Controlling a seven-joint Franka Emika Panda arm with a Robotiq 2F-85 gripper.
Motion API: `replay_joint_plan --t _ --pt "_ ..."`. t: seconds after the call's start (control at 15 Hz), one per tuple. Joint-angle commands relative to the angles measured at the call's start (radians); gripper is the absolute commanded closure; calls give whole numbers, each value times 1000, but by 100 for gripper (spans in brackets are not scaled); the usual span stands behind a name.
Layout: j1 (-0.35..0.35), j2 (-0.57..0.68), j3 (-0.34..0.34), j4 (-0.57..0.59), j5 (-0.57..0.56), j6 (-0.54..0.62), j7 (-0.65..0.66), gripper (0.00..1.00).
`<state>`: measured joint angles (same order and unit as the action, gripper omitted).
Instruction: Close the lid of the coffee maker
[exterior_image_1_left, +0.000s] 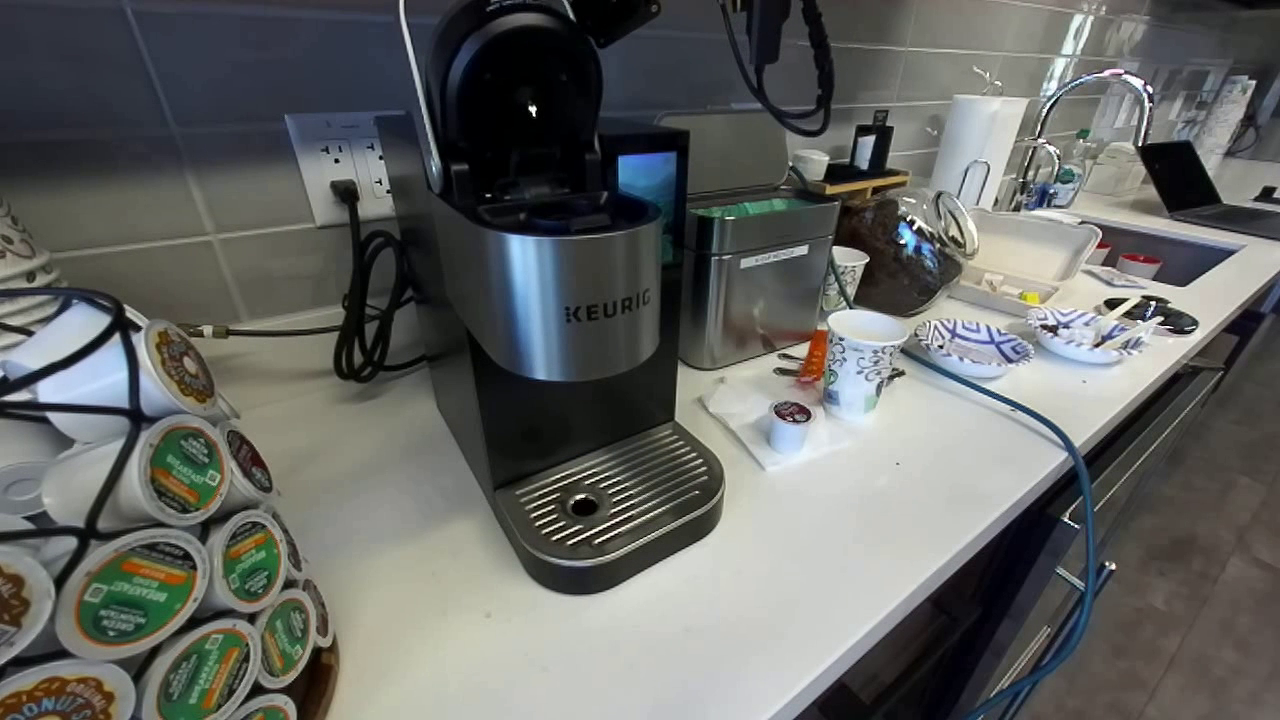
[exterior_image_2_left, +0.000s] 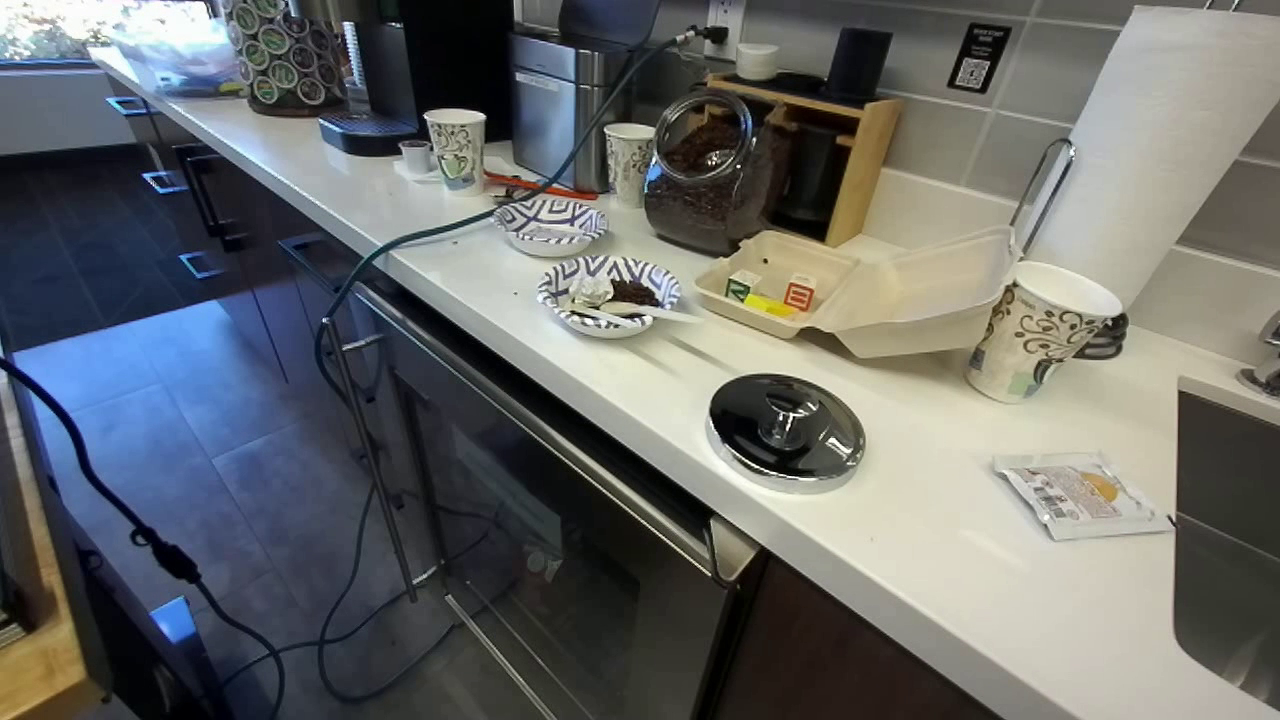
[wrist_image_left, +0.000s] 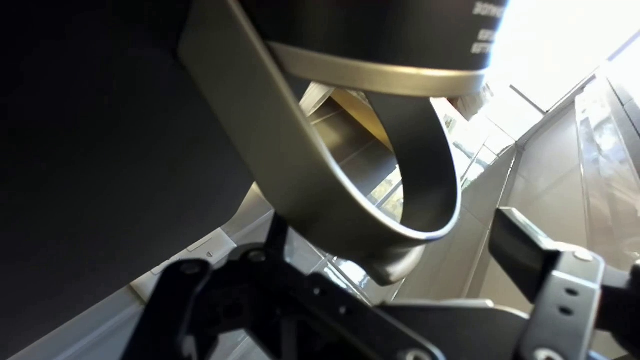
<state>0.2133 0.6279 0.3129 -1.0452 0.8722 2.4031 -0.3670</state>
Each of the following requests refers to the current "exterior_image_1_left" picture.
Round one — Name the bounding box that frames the dark drawer cabinet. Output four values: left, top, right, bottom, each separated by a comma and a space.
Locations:
797, 437, 1113, 720

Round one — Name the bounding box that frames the small black box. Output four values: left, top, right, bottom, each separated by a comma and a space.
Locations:
852, 107, 894, 178

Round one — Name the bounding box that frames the steel kitchen sink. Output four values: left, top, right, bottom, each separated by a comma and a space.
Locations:
1092, 222, 1240, 293

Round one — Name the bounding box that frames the patterned paper cup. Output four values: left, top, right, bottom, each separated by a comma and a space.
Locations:
820, 308, 911, 421
822, 246, 873, 320

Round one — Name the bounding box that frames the open laptop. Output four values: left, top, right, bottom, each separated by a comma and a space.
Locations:
1136, 136, 1280, 248

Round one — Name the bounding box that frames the coffee maker lid with handle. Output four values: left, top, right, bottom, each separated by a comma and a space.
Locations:
394, 0, 608, 226

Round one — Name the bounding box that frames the blue patterned paper bowl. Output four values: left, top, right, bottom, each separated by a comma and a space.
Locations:
911, 315, 1037, 384

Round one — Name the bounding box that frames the white wall outlet plate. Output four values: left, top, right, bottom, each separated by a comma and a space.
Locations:
281, 107, 401, 230

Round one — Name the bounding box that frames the white ribbed paper stack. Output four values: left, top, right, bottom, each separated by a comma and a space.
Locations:
0, 196, 62, 357

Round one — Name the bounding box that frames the black silver Keurig coffee maker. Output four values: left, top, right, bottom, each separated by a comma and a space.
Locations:
421, 116, 730, 599

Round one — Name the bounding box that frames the brown lid coffee pod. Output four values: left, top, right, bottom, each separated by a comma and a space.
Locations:
36, 315, 224, 423
0, 541, 57, 667
0, 658, 136, 720

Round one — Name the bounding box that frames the black hanging robot cable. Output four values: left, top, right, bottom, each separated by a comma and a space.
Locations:
714, 0, 838, 139

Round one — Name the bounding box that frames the chrome faucet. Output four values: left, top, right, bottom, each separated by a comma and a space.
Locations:
1014, 67, 1158, 211

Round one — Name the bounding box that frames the orange stick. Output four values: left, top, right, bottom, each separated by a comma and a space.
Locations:
797, 330, 833, 394

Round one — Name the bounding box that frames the black power cord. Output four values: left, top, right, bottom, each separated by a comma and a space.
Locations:
328, 178, 432, 389

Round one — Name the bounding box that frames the wooden organizer rack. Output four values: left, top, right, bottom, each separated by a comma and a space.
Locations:
797, 163, 911, 209

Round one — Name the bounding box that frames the silver slotted drip tray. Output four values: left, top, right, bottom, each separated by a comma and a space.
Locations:
507, 421, 729, 562

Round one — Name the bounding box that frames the long thick cable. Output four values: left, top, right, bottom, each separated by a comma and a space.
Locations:
902, 344, 1114, 720

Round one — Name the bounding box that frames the square metal canister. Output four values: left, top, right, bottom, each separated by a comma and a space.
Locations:
676, 191, 844, 378

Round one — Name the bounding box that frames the black wire pod carousel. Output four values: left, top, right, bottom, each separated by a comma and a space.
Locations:
0, 284, 338, 720

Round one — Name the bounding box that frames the white paper napkin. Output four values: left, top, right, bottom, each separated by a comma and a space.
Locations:
694, 372, 857, 478

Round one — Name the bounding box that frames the loose red lid coffee pod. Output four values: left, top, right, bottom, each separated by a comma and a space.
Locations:
763, 398, 817, 455

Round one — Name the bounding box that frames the beige takeout container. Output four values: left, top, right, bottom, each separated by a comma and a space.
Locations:
951, 205, 1103, 315

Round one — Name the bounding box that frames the patterned bowl with food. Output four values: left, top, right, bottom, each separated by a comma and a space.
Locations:
1031, 304, 1152, 372

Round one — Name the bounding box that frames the dark lid coffee pod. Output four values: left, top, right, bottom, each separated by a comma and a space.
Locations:
214, 421, 275, 508

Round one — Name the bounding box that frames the stainless dishwasher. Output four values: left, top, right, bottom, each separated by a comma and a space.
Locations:
1064, 315, 1256, 563

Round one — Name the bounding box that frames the white paper towel roll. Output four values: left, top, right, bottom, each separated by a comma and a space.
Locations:
932, 91, 1031, 211

